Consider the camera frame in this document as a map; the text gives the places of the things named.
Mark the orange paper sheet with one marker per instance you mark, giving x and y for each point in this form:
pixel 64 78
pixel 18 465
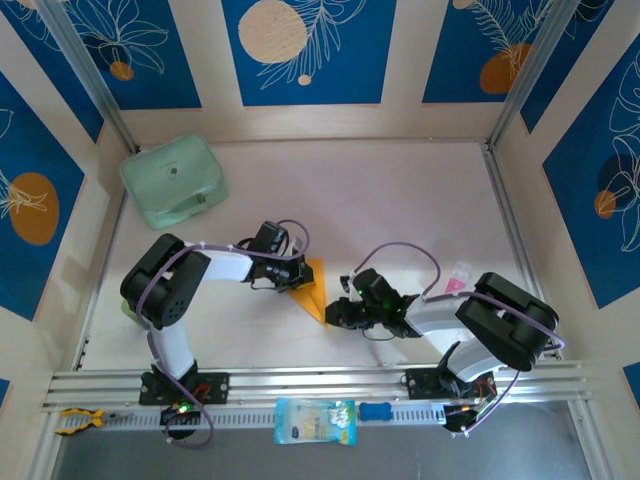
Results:
pixel 315 295

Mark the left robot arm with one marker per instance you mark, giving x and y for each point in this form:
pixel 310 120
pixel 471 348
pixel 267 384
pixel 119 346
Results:
pixel 225 265

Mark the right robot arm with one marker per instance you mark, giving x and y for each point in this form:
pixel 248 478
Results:
pixel 505 320

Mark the small pink bottle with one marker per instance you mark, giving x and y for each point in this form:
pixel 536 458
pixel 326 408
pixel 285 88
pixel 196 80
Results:
pixel 457 282

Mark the wet wipes pack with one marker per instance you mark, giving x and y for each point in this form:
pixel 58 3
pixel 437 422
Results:
pixel 316 421

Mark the mint green zip pouch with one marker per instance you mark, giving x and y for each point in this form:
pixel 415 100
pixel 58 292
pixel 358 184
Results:
pixel 170 175

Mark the small green cup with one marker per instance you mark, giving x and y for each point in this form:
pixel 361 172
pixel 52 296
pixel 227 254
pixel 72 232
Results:
pixel 127 310

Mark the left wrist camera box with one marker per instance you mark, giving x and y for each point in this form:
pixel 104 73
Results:
pixel 296 247

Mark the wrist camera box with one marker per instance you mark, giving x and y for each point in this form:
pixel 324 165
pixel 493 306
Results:
pixel 349 281
pixel 296 247

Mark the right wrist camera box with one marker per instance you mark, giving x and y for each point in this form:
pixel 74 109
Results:
pixel 349 281

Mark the wide aluminium rail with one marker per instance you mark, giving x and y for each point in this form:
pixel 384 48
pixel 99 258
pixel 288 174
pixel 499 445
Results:
pixel 325 380

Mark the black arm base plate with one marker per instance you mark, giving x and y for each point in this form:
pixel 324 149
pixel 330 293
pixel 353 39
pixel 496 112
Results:
pixel 215 387
pixel 420 384

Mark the aluminium frame post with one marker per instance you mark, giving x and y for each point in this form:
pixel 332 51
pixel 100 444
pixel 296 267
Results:
pixel 535 65
pixel 85 65

